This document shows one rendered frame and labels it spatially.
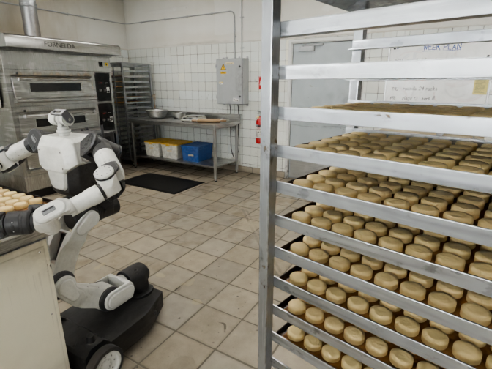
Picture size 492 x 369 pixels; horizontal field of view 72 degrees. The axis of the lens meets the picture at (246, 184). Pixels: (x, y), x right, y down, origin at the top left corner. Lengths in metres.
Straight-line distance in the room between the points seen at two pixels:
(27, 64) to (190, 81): 2.53
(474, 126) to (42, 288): 1.65
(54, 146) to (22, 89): 3.31
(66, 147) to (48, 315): 0.76
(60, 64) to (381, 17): 4.93
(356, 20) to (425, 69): 0.16
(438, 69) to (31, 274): 1.60
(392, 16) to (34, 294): 1.63
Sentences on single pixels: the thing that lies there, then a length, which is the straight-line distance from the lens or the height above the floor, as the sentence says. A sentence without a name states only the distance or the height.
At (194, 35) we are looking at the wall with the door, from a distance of 6.31.
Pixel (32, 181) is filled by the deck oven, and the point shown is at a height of 0.24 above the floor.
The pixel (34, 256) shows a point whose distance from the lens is 1.70.
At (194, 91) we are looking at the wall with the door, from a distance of 6.30.
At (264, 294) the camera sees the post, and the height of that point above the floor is 0.93.
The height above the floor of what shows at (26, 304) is 0.59.
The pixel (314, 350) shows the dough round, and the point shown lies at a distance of 1.05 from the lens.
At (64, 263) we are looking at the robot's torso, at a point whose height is 0.62.
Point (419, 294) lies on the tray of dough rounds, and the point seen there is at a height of 1.06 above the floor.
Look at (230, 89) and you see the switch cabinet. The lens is 5.60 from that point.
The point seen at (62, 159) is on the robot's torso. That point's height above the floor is 1.14.
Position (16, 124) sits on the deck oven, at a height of 1.00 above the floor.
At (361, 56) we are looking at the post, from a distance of 1.18.
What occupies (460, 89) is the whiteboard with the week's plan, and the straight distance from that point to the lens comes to 4.88.
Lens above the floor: 1.48
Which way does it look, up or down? 17 degrees down
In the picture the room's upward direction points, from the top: straight up
